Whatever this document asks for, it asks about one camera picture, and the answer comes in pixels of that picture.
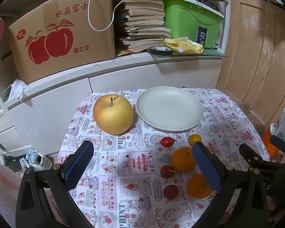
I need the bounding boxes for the green plastic bin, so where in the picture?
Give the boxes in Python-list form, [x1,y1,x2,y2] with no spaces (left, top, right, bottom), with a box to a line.
[162,0,225,49]

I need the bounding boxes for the white cord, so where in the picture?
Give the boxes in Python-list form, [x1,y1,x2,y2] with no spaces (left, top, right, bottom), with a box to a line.
[87,0,129,31]

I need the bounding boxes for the crumpled white tissue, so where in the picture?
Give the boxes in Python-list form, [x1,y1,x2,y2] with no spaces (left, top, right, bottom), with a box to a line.
[8,79,28,100]

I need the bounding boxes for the pink plastic sheet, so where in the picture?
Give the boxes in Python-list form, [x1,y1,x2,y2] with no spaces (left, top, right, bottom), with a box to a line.
[0,161,22,228]

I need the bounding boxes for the white round plate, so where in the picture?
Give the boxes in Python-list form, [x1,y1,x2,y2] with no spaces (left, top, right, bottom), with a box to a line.
[136,86,204,132]

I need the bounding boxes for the orange object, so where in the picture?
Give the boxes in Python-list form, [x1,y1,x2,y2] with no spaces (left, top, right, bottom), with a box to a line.
[261,128,283,158]

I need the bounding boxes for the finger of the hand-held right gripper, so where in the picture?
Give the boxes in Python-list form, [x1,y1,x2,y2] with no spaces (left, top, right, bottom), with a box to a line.
[239,143,285,169]
[270,135,285,154]

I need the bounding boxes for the black object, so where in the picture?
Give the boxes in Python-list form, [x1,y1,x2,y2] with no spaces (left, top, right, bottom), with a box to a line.
[5,156,23,174]

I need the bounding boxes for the white sneaker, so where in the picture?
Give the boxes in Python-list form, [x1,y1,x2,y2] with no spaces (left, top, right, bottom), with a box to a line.
[26,148,53,170]

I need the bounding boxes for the cardboard box with apple print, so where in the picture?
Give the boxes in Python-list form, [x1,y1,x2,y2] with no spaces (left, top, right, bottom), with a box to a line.
[8,0,116,85]

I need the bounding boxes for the yellow plastic bag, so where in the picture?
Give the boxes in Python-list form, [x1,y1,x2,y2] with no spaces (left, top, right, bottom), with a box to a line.
[162,37,205,54]

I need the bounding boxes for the red cherry tomato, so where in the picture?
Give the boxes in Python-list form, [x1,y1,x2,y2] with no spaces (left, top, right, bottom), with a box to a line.
[160,136,177,147]

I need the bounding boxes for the black tape roll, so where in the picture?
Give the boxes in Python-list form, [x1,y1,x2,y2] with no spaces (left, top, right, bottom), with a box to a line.
[149,46,174,56]

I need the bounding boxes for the glass shelf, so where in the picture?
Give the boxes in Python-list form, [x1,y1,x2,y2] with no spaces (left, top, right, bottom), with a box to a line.
[151,49,228,59]

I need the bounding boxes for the stack of old books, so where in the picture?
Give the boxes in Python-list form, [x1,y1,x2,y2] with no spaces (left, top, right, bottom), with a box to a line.
[114,0,172,53]

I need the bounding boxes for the red cherry with stem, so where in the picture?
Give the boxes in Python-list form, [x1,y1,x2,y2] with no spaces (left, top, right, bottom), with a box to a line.
[160,165,175,178]

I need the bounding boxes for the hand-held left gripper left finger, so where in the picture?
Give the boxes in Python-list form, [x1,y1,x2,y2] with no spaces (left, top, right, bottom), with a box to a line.
[15,140,95,228]

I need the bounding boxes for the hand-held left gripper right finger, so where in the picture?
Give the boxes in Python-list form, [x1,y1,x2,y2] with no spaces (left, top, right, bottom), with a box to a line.
[192,142,269,228]

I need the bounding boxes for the small red hawthorn fruit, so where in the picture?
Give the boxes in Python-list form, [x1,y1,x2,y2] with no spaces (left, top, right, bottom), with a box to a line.
[163,185,179,200]

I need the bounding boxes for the white cabinet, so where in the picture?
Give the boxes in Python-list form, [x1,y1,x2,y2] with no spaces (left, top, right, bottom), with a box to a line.
[0,52,225,159]

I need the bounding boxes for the large yellow apple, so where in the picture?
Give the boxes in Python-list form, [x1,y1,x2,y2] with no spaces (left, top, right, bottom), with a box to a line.
[93,94,134,135]

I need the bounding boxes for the small mandarin orange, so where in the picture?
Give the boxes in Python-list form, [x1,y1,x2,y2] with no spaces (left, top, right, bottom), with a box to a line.
[188,173,213,199]

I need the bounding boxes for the large orange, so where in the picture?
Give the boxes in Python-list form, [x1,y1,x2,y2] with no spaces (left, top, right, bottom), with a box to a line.
[171,147,196,173]

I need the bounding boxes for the printed tablecloth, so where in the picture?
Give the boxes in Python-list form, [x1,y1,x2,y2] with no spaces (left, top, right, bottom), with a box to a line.
[58,88,271,228]

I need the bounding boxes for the yellow cherry tomato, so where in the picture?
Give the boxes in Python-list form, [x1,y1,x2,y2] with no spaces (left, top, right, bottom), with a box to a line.
[188,134,202,146]

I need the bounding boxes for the wooden door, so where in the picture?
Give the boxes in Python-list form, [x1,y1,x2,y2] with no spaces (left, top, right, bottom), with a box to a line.
[215,0,285,133]

